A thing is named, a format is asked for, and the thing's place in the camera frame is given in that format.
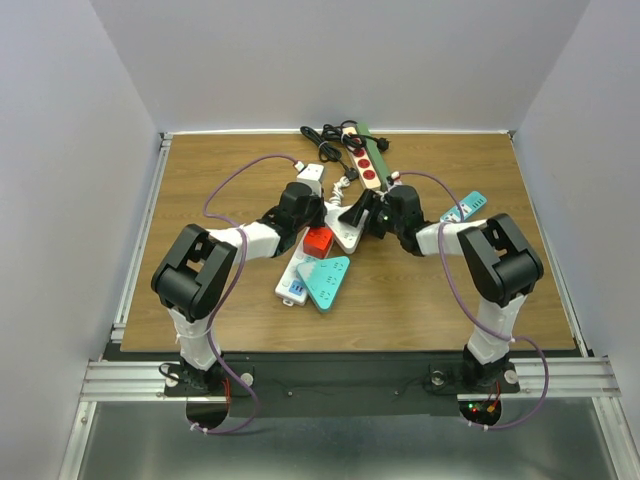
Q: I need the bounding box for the green power strip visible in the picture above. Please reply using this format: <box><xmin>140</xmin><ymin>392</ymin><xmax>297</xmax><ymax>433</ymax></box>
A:
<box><xmin>356</xmin><ymin>122</ymin><xmax>391</xmax><ymax>191</ymax></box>

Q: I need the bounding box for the white multicolour power strip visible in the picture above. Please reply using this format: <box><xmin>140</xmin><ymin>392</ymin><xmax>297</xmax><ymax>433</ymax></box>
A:
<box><xmin>275</xmin><ymin>228</ymin><xmax>317</xmax><ymax>306</ymax></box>

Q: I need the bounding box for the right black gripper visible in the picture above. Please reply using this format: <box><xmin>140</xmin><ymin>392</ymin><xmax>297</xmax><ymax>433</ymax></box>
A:
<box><xmin>340</xmin><ymin>190</ymin><xmax>403</xmax><ymax>240</ymax></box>

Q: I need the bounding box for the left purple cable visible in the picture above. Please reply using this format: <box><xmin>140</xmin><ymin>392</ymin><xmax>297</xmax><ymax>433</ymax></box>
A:
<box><xmin>187</xmin><ymin>154</ymin><xmax>301</xmax><ymax>436</ymax></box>

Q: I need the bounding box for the small teal power strip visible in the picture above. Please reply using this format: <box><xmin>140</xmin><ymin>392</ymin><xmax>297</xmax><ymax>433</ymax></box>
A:
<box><xmin>440</xmin><ymin>191</ymin><xmax>487</xmax><ymax>223</ymax></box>

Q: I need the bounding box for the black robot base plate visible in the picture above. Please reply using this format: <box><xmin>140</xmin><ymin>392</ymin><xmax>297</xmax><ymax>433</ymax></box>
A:
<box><xmin>159</xmin><ymin>351</ymin><xmax>520</xmax><ymax>419</ymax></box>

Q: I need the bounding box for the aluminium table edge rail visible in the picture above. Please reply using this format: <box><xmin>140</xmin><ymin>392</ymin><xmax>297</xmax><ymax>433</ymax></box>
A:
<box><xmin>109</xmin><ymin>132</ymin><xmax>173</xmax><ymax>343</ymax></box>

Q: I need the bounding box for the teal triangular power strip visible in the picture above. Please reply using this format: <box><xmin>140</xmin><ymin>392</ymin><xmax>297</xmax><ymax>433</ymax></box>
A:
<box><xmin>296</xmin><ymin>256</ymin><xmax>350</xmax><ymax>313</ymax></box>

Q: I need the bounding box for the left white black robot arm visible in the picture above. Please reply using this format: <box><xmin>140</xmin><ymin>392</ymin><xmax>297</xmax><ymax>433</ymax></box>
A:
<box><xmin>151</xmin><ymin>180</ymin><xmax>326</xmax><ymax>394</ymax></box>

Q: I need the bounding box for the purple cable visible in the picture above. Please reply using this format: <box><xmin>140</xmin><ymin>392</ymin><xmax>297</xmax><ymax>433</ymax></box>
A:
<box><xmin>399</xmin><ymin>171</ymin><xmax>551</xmax><ymax>432</ymax></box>
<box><xmin>187</xmin><ymin>154</ymin><xmax>301</xmax><ymax>436</ymax></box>

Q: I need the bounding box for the front aluminium frame rail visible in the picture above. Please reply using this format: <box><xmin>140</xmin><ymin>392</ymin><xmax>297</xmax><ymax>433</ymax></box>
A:
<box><xmin>80</xmin><ymin>361</ymin><xmax>165</xmax><ymax>402</ymax></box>

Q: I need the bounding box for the beige red-socket power strip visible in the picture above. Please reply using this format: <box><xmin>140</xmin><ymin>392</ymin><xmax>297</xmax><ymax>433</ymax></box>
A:
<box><xmin>341</xmin><ymin>121</ymin><xmax>381</xmax><ymax>191</ymax></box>

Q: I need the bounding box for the white coiled strip cord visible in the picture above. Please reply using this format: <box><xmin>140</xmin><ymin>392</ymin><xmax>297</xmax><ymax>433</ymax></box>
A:
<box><xmin>328</xmin><ymin>175</ymin><xmax>351</xmax><ymax>209</ymax></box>

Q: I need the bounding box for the black bundled power cable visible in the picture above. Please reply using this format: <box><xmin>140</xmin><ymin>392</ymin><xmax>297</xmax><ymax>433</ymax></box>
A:
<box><xmin>299</xmin><ymin>124</ymin><xmax>359</xmax><ymax>185</ymax></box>

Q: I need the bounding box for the red cube plug adapter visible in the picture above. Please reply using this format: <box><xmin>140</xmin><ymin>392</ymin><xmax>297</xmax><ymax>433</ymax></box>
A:
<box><xmin>302</xmin><ymin>226</ymin><xmax>334</xmax><ymax>259</ymax></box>

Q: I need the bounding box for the white triangular power strip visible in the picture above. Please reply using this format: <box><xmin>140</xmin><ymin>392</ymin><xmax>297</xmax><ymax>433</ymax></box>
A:
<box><xmin>325</xmin><ymin>202</ymin><xmax>368</xmax><ymax>255</ymax></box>

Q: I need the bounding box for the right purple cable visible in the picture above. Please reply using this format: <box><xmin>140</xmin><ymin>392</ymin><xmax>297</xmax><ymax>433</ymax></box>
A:
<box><xmin>399</xmin><ymin>171</ymin><xmax>551</xmax><ymax>432</ymax></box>

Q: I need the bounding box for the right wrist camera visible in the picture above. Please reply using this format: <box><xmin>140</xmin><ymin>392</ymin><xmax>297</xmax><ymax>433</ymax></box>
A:
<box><xmin>376</xmin><ymin>171</ymin><xmax>402</xmax><ymax>200</ymax></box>

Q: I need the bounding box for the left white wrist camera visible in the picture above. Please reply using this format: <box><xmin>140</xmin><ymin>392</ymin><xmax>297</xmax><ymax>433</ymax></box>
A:
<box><xmin>294</xmin><ymin>161</ymin><xmax>325</xmax><ymax>196</ymax></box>

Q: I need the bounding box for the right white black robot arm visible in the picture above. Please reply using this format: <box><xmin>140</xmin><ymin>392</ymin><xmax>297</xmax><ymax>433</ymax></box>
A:
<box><xmin>338</xmin><ymin>185</ymin><xmax>544</xmax><ymax>390</ymax></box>

